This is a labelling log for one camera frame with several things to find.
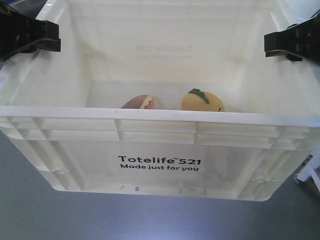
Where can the pink plush egg toy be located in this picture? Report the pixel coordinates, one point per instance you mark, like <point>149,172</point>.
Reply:
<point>145,102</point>

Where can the yellow plush leaf toy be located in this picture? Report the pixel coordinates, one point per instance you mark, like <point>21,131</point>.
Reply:
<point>197,100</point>

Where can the white plastic tote box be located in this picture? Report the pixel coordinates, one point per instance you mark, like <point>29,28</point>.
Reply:
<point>63,110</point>

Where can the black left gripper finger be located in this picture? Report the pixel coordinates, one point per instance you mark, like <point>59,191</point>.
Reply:
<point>22,34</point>

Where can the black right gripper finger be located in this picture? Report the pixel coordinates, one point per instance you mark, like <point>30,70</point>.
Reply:
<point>298,42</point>

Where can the metal frame leg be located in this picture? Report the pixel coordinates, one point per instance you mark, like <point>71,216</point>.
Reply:
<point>310,171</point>

